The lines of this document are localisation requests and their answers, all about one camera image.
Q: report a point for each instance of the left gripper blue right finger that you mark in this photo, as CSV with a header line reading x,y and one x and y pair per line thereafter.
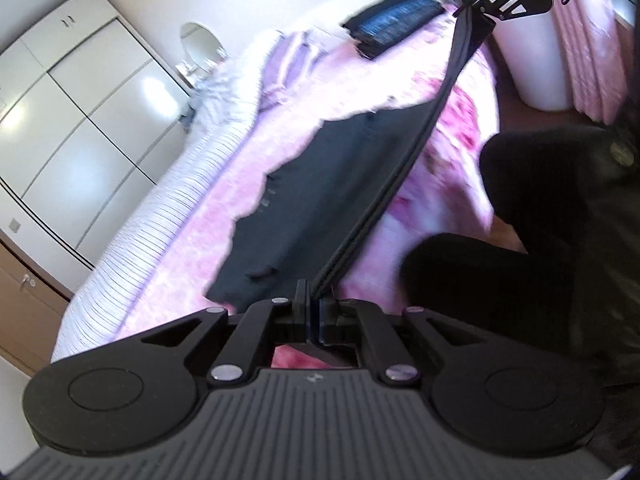
x,y
324,316

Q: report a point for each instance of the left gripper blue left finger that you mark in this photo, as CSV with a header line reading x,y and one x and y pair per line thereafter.
x,y
301,310

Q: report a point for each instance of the dark long-sleeve shirt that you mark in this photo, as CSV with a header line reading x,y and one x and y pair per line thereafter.
x,y
344,212

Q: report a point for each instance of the stack of folded dark clothes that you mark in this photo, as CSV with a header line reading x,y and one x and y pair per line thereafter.
x,y
386,24

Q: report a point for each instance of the white storage bin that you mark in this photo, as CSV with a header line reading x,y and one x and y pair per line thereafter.
x,y
532,49

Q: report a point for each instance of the pink curtain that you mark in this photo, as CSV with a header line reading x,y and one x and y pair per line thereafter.
x,y
594,57

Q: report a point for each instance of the pink floral bed blanket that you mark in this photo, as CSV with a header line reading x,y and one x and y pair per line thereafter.
x,y
343,84

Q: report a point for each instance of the striped grey white quilt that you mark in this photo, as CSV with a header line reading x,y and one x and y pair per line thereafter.
x,y
227,115

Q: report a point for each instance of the purple pillow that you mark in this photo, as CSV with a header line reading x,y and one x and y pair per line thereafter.
x,y
291,62

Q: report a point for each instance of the brown wooden cabinet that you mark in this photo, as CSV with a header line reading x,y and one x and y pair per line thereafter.
x,y
32,306

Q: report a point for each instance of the round mirror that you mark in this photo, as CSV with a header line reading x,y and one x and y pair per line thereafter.
x,y
202,47

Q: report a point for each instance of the white wardrobe with panels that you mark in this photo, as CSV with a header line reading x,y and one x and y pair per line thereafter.
x,y
89,125

